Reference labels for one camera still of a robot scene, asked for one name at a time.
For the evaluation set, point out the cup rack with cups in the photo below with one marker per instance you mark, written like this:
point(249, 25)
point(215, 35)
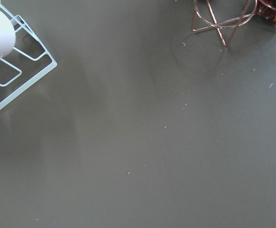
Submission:
point(24, 59)

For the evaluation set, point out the copper wire bottle rack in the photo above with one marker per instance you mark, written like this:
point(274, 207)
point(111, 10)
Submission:
point(227, 28)

